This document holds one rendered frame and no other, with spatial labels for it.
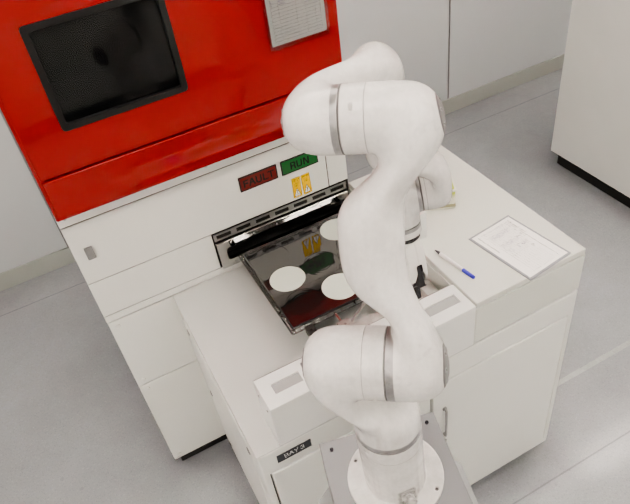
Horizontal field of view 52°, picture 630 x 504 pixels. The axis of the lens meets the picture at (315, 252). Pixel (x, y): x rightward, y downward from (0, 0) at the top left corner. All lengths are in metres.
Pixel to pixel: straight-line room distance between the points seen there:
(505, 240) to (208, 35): 0.90
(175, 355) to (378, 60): 1.36
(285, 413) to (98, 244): 0.68
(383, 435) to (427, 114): 0.54
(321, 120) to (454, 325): 0.82
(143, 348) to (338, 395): 1.11
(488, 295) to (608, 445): 1.10
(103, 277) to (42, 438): 1.18
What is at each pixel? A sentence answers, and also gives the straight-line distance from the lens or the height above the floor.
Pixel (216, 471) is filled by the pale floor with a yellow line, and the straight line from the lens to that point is 2.52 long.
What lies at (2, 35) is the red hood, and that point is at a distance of 1.47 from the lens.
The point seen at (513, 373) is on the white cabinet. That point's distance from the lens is 1.93.
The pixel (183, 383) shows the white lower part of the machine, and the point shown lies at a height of 0.44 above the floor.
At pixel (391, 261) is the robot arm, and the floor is 1.48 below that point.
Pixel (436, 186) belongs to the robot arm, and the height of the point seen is 1.36.
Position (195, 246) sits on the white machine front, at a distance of 1.87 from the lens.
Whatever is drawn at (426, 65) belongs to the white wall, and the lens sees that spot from 3.98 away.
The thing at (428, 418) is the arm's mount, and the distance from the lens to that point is 1.42.
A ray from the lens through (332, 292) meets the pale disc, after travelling 1.72.
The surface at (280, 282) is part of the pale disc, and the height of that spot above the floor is 0.90.
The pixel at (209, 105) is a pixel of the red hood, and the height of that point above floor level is 1.38.
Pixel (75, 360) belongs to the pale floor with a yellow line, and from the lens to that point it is 3.09.
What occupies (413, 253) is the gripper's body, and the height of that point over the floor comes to 1.19.
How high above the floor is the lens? 2.11
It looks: 41 degrees down
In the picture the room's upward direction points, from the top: 9 degrees counter-clockwise
